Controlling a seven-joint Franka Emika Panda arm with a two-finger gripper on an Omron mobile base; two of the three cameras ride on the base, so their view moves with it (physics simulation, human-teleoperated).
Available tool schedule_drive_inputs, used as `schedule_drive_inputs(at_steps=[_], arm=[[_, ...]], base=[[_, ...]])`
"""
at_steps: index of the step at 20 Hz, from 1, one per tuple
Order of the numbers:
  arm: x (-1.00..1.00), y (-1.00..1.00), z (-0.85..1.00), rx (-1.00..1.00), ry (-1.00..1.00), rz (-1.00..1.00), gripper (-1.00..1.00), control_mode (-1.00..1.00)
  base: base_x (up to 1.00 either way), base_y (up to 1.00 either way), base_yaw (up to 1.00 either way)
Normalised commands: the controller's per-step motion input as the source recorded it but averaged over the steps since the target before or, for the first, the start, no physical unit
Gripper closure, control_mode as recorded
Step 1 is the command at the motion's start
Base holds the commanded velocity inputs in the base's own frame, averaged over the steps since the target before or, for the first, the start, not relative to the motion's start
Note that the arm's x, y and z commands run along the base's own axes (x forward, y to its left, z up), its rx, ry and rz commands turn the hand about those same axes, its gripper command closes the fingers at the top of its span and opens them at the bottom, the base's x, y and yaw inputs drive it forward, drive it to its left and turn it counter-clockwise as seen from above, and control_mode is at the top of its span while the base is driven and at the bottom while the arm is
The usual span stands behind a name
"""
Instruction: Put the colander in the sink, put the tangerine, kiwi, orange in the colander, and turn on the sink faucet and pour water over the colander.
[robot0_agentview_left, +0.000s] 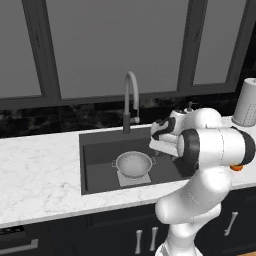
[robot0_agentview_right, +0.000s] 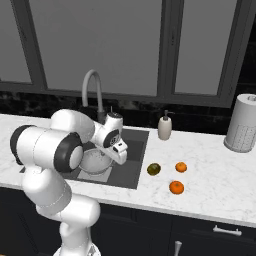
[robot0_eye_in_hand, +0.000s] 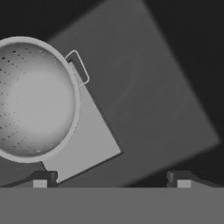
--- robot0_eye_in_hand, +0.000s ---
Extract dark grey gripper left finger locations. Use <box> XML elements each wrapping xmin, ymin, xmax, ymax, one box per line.
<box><xmin>0</xmin><ymin>170</ymin><xmax>59</xmax><ymax>189</ymax></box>

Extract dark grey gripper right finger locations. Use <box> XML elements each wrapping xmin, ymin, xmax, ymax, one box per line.
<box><xmin>166</xmin><ymin>170</ymin><xmax>224</xmax><ymax>189</ymax></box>

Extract grey metal colander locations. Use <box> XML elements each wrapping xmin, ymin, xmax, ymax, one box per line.
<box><xmin>0</xmin><ymin>36</ymin><xmax>90</xmax><ymax>165</ymax></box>

